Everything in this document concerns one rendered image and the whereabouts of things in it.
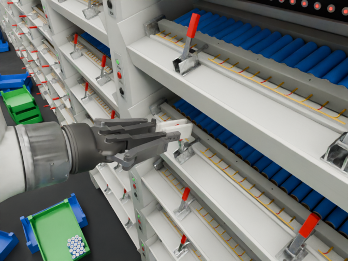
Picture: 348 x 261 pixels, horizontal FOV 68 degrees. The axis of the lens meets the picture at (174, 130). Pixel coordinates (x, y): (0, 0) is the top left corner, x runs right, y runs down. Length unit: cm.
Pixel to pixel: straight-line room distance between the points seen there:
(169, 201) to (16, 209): 130
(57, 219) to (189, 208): 103
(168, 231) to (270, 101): 65
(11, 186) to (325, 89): 39
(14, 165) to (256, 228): 37
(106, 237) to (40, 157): 124
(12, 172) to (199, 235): 46
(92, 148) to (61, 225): 123
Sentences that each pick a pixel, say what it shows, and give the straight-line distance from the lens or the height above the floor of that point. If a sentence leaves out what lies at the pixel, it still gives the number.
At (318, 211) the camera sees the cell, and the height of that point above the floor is 98.
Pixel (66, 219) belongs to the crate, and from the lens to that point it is 160.
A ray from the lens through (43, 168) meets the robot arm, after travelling 37.
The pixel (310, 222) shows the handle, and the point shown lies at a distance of 41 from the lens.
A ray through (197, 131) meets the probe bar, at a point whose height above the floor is 98.
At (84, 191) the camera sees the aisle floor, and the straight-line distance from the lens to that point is 181.
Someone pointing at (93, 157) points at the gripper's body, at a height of 107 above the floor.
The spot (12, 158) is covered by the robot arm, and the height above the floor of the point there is 111.
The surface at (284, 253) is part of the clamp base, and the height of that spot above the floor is 94.
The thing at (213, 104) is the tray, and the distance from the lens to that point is 38.
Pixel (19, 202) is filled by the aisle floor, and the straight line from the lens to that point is 192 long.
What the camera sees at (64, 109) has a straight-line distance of 200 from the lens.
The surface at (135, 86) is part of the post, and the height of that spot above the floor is 104.
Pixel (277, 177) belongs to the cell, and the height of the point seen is 98.
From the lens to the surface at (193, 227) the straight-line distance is 70.
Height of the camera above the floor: 132
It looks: 37 degrees down
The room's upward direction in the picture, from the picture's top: straight up
